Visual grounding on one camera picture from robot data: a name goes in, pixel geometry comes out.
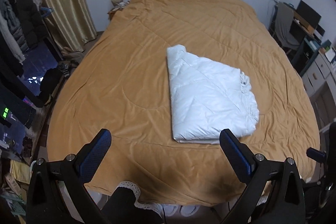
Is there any white puffer jacket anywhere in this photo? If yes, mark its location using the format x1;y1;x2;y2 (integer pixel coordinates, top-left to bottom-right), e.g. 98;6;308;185
167;45;259;144

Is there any hanging clothes rack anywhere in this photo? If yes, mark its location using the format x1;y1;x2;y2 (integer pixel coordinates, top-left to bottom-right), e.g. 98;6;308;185
1;0;57;63

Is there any white lace bed skirt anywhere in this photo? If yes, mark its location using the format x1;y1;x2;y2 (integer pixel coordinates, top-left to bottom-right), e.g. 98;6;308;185
115;180;271;218

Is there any grey drawer cabinet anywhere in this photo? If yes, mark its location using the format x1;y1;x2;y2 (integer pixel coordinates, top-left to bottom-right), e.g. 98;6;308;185
301;53;335;131

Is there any dark desk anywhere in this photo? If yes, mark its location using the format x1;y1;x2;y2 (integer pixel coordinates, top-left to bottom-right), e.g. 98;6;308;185
290;24;331;76

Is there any black computer monitor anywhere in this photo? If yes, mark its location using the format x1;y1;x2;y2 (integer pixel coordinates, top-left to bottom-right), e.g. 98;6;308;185
296;0;321;28

